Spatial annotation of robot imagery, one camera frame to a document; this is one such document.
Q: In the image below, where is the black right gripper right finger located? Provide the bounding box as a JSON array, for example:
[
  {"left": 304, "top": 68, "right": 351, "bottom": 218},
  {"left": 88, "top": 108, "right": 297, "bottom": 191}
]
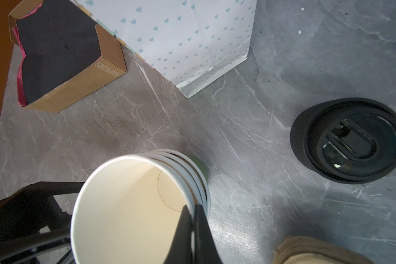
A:
[{"left": 164, "top": 204, "right": 222, "bottom": 264}]

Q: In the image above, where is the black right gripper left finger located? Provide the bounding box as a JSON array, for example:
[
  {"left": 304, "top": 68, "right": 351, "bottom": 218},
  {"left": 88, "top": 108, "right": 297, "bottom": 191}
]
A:
[{"left": 0, "top": 181, "right": 83, "bottom": 264}]

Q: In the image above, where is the white paper cup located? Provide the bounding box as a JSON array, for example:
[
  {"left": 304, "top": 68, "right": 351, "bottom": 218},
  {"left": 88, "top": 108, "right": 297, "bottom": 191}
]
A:
[{"left": 70, "top": 152, "right": 206, "bottom": 264}]

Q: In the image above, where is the stack of green paper cups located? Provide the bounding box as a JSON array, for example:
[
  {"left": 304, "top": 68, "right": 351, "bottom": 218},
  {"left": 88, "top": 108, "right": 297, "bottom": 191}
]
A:
[{"left": 152, "top": 149, "right": 211, "bottom": 219}]

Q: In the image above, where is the stack of pulp cup carriers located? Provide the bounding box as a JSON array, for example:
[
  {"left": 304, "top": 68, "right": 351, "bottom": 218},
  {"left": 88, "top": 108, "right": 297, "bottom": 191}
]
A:
[{"left": 273, "top": 235, "right": 373, "bottom": 264}]

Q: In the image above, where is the cardboard napkin box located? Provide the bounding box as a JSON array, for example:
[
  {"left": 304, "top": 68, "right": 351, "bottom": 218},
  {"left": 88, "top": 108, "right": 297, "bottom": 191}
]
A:
[{"left": 9, "top": 1, "right": 127, "bottom": 113}]

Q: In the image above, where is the stack of black cup lids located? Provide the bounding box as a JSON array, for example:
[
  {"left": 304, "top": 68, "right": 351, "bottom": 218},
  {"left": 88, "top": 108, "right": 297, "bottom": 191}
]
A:
[{"left": 290, "top": 97, "right": 396, "bottom": 184}]

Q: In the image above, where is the cartoon animal paper gift bag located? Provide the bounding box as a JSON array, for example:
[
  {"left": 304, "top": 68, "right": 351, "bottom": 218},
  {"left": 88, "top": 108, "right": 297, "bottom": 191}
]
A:
[{"left": 76, "top": 0, "right": 257, "bottom": 98}]

